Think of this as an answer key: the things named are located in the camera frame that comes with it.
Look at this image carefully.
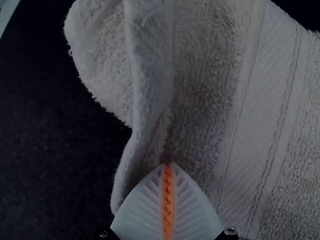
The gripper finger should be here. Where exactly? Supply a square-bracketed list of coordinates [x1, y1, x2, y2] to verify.
[99, 162, 171, 240]
[167, 161, 240, 240]

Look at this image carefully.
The pale towel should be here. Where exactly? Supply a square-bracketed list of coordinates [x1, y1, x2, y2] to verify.
[63, 0, 320, 240]

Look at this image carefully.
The black mat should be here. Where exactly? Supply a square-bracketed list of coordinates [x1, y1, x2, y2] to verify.
[0, 0, 320, 240]

